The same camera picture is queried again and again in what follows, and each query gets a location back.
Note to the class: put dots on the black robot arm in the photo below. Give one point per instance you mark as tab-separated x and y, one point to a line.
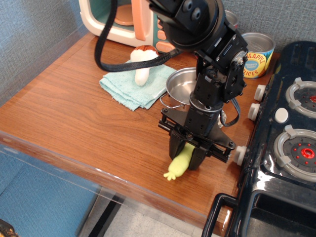
201	27

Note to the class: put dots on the metal pot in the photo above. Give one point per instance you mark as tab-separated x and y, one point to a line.
179	85

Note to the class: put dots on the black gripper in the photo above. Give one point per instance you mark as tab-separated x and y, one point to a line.
198	126

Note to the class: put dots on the tomato sauce can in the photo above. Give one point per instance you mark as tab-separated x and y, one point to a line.
232	18

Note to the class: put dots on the toy microwave teal cream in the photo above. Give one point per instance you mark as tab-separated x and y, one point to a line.
134	24

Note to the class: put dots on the pineapple slices can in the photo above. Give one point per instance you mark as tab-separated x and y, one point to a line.
260	50

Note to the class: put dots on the yellow handled metal spoon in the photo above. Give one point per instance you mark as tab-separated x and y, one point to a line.
180	163

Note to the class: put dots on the black toy stove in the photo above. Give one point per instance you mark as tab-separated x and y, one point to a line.
277	184

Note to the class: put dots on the teal folded cloth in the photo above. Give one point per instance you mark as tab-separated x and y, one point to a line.
123	88

